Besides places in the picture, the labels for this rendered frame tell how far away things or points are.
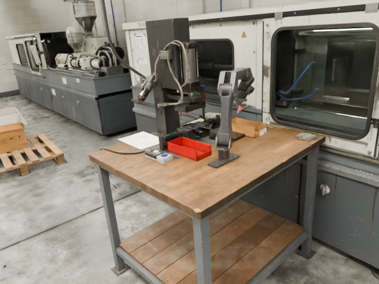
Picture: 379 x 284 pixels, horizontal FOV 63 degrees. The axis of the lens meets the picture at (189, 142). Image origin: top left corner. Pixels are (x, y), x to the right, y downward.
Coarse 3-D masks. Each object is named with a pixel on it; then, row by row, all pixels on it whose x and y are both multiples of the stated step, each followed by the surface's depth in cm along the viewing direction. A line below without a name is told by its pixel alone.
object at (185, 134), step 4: (200, 128) 202; (184, 132) 197; (188, 132) 195; (192, 132) 198; (204, 132) 205; (208, 132) 208; (184, 136) 198; (188, 136) 196; (192, 136) 199; (200, 136) 207; (204, 136) 206
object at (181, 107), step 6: (168, 96) 208; (174, 96) 203; (180, 96) 199; (186, 96) 197; (192, 96) 196; (198, 96) 195; (186, 102) 195; (192, 102) 192; (198, 102) 198; (204, 102) 199; (180, 108) 192; (186, 108) 190; (192, 108) 193; (198, 108) 197
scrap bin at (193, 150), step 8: (168, 144) 186; (176, 144) 191; (184, 144) 193; (192, 144) 187; (200, 144) 182; (208, 144) 177; (176, 152) 182; (184, 152) 176; (192, 152) 171; (200, 152) 181; (208, 152) 176
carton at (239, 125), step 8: (232, 120) 218; (240, 120) 218; (248, 120) 213; (232, 128) 210; (240, 128) 205; (248, 128) 200; (256, 128) 210; (264, 128) 203; (248, 136) 202; (256, 136) 199
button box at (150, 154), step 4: (104, 148) 198; (116, 152) 190; (120, 152) 189; (136, 152) 187; (140, 152) 187; (144, 152) 182; (148, 152) 180; (152, 152) 180; (160, 152) 179; (148, 156) 181; (152, 156) 177
